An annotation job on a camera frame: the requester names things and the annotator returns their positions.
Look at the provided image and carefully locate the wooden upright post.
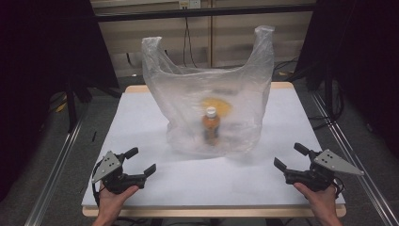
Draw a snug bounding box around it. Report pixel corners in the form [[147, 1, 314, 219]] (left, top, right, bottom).
[[207, 0, 215, 69]]

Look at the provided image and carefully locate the black floor cable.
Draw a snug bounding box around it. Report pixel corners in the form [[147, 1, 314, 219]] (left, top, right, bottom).
[[272, 56, 299, 78]]

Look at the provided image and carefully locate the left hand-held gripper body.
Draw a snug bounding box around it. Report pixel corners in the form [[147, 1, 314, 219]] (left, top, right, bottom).
[[91, 151, 147, 194]]

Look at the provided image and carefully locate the black curtain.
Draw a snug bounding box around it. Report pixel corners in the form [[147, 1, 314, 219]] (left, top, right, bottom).
[[295, 0, 399, 158], [0, 0, 120, 202]]

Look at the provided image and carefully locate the person's left hand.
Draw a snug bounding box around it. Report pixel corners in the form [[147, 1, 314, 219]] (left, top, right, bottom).
[[98, 186, 139, 219]]

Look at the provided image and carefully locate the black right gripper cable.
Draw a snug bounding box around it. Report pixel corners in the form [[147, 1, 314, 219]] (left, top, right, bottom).
[[331, 177, 345, 200]]

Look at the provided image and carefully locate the person's right hand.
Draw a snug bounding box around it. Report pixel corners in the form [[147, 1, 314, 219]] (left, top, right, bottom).
[[293, 182, 338, 218]]

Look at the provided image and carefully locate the orange drink bottle white cap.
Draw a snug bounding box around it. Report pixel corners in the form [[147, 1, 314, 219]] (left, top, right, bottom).
[[201, 106, 221, 146]]

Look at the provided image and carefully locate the white wall socket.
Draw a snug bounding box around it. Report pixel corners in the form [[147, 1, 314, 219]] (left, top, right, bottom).
[[178, 0, 201, 10]]

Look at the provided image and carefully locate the black horizontal bar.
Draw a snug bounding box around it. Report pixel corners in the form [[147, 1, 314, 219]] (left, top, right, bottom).
[[93, 4, 318, 23]]

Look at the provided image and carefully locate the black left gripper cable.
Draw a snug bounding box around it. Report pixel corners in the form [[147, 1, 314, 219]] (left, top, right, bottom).
[[91, 159, 105, 208]]

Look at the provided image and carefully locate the black metal stand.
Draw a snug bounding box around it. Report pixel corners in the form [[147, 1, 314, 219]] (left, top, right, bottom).
[[323, 62, 336, 118], [65, 79, 79, 134]]

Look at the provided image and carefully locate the yellow round item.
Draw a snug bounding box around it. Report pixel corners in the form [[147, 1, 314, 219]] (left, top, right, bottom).
[[200, 97, 233, 119]]

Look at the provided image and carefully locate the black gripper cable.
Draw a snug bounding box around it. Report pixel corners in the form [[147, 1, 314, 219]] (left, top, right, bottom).
[[331, 177, 345, 200], [91, 159, 105, 208]]

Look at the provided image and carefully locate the clear plastic bag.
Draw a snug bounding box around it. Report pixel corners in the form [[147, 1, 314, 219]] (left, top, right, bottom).
[[140, 25, 276, 156]]

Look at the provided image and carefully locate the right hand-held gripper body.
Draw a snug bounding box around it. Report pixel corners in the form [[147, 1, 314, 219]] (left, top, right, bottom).
[[284, 149, 365, 192]]

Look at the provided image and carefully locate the aluminium rail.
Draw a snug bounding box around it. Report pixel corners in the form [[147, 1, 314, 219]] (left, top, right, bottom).
[[24, 107, 89, 226], [310, 90, 399, 226]]

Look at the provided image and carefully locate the black hanging cable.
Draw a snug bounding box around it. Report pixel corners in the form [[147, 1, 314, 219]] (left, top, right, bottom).
[[183, 15, 199, 69]]

